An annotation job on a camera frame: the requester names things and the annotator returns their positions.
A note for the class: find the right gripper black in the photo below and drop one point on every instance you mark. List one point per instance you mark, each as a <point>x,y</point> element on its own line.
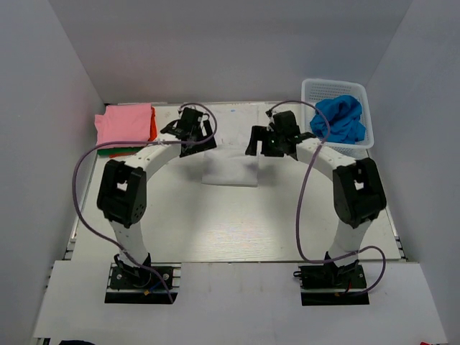
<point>261,134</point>

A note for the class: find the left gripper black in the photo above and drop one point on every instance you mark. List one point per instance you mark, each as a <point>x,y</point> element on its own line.
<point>205,145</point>

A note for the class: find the white t shirt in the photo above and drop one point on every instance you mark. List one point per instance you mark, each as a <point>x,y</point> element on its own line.
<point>228,165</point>

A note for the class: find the blue t shirt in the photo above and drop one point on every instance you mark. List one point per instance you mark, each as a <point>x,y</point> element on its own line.
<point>343,114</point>

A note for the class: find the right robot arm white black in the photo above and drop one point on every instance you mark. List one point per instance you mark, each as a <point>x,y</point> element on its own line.
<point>358,195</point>

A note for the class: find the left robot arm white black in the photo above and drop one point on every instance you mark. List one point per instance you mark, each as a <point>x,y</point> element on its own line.
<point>122,195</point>

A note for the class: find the green folded t shirt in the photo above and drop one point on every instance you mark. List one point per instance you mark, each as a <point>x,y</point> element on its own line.
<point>118,151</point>

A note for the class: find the pink folded t shirt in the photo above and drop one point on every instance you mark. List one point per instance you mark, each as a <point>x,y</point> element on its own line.
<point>124,123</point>

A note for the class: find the white plastic basket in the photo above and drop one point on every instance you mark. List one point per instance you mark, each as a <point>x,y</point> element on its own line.
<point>315,90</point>

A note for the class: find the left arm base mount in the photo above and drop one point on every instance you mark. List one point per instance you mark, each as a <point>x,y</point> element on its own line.
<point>123,289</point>

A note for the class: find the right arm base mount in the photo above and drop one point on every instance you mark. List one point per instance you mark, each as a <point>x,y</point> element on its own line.
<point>319,287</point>

